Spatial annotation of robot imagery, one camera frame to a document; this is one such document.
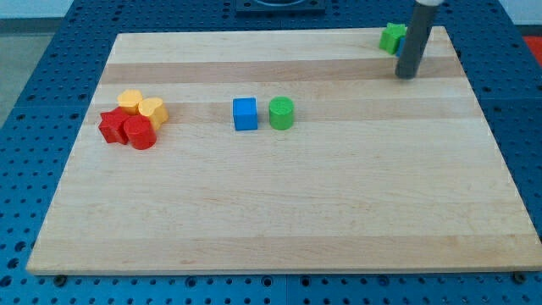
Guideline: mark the blue triangle block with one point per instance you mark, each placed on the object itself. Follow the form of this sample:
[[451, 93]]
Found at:
[[400, 46]]

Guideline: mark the yellow pentagon block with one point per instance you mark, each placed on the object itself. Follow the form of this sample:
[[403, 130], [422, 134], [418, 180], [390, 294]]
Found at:
[[128, 100]]

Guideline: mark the wooden board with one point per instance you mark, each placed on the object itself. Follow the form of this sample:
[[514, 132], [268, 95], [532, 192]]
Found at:
[[376, 175]]

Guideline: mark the yellow heart block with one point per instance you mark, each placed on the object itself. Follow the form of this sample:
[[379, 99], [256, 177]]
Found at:
[[154, 109]]

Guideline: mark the green cylinder block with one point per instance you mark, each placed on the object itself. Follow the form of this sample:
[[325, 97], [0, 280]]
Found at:
[[281, 113]]

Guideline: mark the green star block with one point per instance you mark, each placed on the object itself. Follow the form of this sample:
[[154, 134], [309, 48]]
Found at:
[[391, 36]]

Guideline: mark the red cylinder block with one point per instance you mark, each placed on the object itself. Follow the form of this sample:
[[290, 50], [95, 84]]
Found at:
[[140, 132]]

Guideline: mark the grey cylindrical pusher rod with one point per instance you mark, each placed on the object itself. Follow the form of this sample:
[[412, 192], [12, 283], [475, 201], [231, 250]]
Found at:
[[417, 35]]

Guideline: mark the blue cube block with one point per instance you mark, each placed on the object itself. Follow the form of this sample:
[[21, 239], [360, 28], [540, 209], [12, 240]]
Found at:
[[245, 113]]

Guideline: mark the red star block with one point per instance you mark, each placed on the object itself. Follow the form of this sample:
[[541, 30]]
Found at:
[[112, 126]]

